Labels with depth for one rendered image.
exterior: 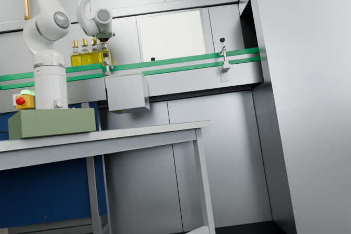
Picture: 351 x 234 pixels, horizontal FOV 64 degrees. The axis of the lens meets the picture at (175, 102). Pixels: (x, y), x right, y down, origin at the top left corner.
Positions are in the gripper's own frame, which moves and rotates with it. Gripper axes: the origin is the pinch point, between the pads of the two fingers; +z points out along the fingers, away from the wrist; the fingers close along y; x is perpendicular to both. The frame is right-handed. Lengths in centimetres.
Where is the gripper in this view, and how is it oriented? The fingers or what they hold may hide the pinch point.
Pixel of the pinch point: (103, 37)
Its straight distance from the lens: 177.9
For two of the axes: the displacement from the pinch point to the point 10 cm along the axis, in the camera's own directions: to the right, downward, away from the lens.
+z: -2.5, 1.4, 9.6
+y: -9.6, 1.0, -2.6
